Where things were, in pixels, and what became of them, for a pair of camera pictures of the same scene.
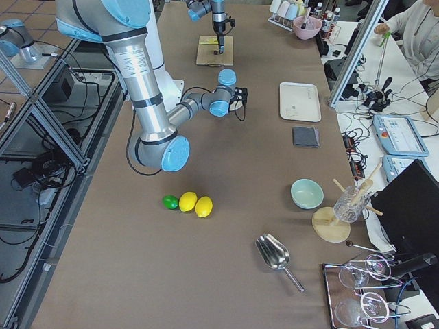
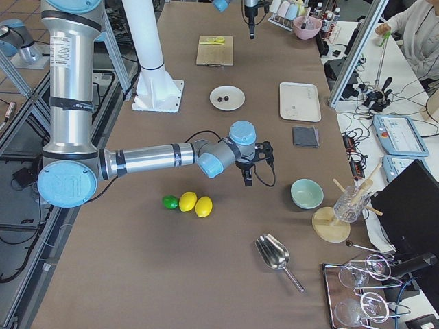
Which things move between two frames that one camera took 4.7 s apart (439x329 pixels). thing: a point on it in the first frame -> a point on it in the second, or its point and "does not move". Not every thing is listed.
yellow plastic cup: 301,8 does not move
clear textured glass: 351,203 does not move
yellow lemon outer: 204,206 does not move
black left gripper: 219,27 -> 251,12
